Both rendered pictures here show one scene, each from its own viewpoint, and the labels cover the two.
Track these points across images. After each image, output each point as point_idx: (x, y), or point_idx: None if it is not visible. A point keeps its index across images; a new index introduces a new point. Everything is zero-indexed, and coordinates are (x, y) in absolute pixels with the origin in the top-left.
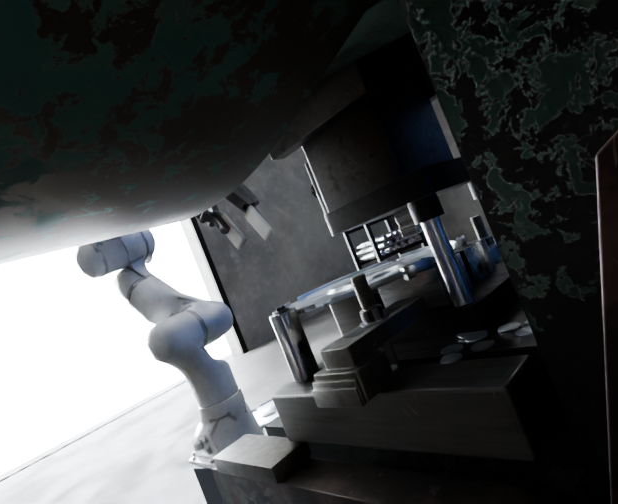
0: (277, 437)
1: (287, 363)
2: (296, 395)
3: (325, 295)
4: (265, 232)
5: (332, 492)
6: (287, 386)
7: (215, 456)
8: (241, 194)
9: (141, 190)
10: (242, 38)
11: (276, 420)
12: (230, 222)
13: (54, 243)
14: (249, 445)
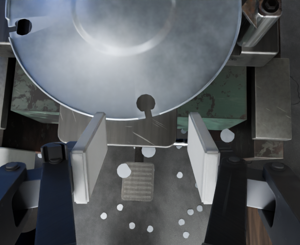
0: (257, 88)
1: (261, 38)
2: (277, 20)
3: (168, 37)
4: (104, 134)
5: (278, 18)
6: (262, 47)
7: (290, 136)
8: (45, 194)
9: None
10: None
11: (237, 113)
12: (208, 131)
13: None
14: (271, 110)
